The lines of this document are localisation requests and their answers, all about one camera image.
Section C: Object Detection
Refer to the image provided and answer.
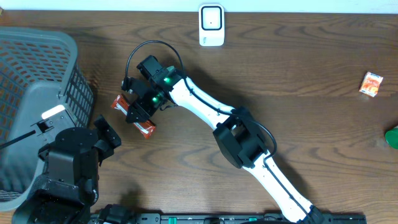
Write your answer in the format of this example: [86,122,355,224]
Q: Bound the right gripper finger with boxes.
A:
[121,77,149,96]
[126,103,150,123]

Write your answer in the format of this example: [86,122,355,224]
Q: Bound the red chocolate bar wrapper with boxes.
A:
[111,95,155,139]

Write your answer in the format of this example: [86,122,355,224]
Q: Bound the orange snack sachet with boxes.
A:
[359,72,384,97]

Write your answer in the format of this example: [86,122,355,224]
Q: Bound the green lid jar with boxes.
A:
[384,126,398,149]

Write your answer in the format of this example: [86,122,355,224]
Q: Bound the teal snack packet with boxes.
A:
[167,65,175,72]

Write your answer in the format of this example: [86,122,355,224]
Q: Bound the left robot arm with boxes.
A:
[12,115,134,224]

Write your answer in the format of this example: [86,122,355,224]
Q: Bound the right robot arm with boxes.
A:
[121,67,324,223]

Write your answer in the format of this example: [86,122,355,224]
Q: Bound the white barcode scanner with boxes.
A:
[198,4,225,47]

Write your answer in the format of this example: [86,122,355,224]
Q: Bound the grey plastic shopping basket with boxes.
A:
[1,27,94,211]

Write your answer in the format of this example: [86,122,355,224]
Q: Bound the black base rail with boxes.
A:
[90,212,368,224]

